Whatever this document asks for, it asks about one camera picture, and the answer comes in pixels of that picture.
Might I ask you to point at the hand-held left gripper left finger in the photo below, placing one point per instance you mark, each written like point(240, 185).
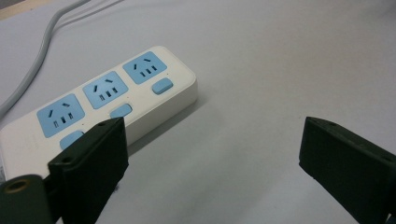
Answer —
point(90, 168)

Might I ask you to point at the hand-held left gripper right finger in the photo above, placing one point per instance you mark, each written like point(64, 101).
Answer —
point(348, 165)

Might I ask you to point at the white and blue power strip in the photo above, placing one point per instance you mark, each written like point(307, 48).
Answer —
point(137, 93)

